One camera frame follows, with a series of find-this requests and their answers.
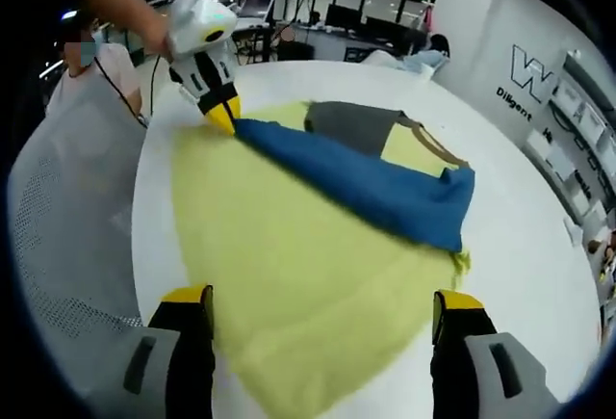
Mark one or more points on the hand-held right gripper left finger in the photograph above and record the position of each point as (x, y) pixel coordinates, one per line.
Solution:
(178, 371)

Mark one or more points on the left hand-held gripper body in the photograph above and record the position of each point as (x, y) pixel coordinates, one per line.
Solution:
(202, 29)

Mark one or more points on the yellow blue grey garment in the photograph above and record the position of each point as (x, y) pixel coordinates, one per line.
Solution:
(289, 255)

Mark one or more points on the grey metal shelf unit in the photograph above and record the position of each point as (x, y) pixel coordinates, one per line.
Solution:
(577, 139)

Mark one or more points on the grey mesh office chair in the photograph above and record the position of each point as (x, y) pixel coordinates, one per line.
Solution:
(72, 226)

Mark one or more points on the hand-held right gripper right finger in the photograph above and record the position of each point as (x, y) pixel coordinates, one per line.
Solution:
(467, 371)

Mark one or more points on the person's pink shirt torso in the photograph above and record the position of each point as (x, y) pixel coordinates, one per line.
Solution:
(115, 82)

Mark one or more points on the black computer monitor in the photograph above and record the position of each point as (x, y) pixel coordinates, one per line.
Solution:
(387, 28)
(344, 15)

